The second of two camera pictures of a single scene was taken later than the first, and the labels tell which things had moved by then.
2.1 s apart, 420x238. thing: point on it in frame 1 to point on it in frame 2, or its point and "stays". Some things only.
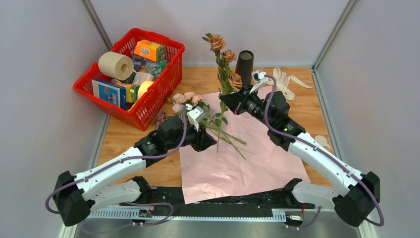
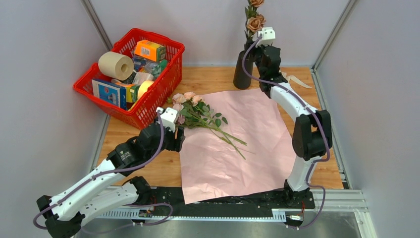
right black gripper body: x=249 y=103 to x=258 y=53
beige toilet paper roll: x=116 y=65 stays
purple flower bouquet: x=185 y=101 stays
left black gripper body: x=194 y=138 to x=170 y=143
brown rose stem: x=228 y=81 to x=254 y=21
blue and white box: x=113 y=93 stays
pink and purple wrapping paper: x=243 y=163 stays
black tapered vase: x=244 y=67 stays
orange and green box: x=150 y=50 stays
